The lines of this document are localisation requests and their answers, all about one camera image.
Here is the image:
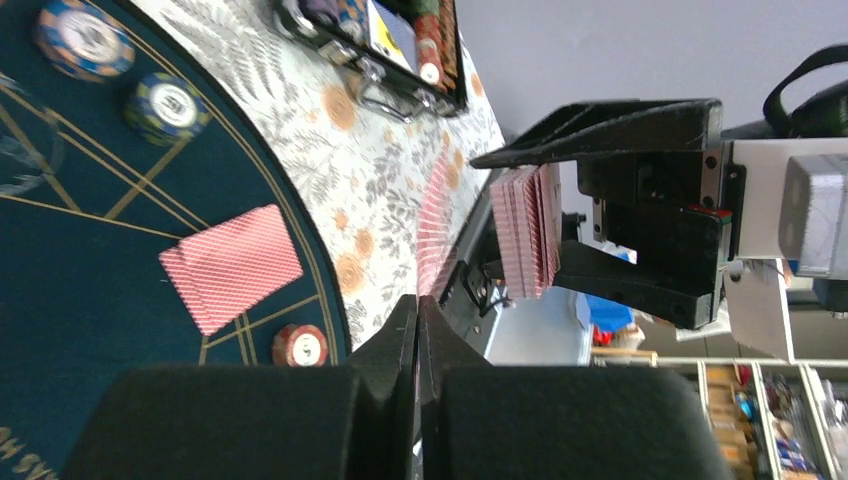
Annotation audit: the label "orange black chip row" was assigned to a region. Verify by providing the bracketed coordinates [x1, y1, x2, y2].
[439, 0, 459, 81]

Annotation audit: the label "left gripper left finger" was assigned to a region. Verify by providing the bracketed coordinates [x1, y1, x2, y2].
[62, 295, 418, 479]

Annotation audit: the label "red playing card deck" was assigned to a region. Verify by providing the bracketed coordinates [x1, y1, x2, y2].
[488, 165, 562, 299]

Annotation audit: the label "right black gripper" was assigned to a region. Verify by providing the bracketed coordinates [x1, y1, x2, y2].
[470, 98, 747, 330]

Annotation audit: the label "red chip row in case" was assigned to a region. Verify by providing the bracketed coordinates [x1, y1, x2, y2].
[414, 14, 444, 86]

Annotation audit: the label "blue card deck in case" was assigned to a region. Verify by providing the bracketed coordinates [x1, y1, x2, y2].
[368, 1, 418, 73]

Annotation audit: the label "dealt red cards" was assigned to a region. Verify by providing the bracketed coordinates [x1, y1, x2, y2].
[158, 204, 304, 336]

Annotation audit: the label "purple chip row in case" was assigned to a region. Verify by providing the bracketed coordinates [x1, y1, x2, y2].
[299, 0, 340, 25]

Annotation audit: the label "red white chip stack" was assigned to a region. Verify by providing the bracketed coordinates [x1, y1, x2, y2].
[271, 324, 328, 367]

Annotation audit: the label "round dark poker mat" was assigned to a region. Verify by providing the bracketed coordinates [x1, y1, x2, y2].
[1, 1, 351, 479]

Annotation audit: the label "shelf with boxes background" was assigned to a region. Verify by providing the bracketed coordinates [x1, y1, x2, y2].
[589, 347, 847, 479]

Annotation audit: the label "green chip row in case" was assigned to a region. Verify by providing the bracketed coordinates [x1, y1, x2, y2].
[410, 0, 440, 16]

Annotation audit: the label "floral tablecloth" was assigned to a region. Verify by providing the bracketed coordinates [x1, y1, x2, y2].
[140, 1, 504, 346]

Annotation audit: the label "blue yellow fifty chip stack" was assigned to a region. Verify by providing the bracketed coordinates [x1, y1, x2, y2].
[124, 72, 211, 146]

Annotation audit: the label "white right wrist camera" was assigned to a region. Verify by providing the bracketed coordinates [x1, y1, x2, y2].
[724, 138, 847, 362]

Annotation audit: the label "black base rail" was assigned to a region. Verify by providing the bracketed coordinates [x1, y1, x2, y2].
[439, 170, 507, 356]

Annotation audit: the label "black aluminium chip case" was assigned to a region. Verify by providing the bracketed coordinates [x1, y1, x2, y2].
[271, 1, 468, 123]

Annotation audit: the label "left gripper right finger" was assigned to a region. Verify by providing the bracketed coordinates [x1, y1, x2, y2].
[418, 296, 729, 479]

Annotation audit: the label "clear dealer button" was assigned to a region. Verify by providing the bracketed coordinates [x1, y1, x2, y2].
[1, 74, 64, 197]

